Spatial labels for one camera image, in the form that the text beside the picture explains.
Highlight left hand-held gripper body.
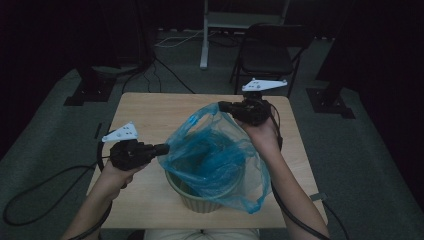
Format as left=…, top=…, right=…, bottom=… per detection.
left=101, top=121, right=158, bottom=172

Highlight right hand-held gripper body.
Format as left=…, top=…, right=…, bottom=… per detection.
left=229, top=78, right=288, bottom=127

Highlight blue plastic bag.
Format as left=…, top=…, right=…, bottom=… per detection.
left=157, top=101, right=273, bottom=215

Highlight green plastic bucket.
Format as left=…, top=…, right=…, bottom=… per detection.
left=164, top=169, right=246, bottom=214

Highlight person's right hand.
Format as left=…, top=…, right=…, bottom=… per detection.
left=234, top=116, right=283, bottom=162

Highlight person's left hand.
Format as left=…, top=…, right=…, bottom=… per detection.
left=99, top=159, right=149, bottom=198

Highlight black folding chair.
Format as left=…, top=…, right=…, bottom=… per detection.
left=229, top=22, right=314, bottom=98

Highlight black stand base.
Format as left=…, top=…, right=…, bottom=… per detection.
left=63, top=64, right=118, bottom=107
left=305, top=87, right=356, bottom=120

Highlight grey round floor plate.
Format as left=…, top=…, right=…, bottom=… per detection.
left=91, top=64, right=136, bottom=76

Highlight person's light clothing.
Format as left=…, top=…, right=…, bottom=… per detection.
left=143, top=228, right=261, bottom=240

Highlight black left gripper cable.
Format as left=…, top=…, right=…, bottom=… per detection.
left=2, top=141, right=114, bottom=240

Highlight white metal stand frame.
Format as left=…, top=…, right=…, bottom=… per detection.
left=199, top=0, right=291, bottom=70

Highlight black floor cables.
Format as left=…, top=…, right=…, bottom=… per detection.
left=121, top=56, right=196, bottom=94

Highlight white floor cable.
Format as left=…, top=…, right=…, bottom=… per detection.
left=154, top=29, right=214, bottom=48

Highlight thin black floor cable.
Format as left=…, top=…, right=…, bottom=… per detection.
left=321, top=199, right=350, bottom=240

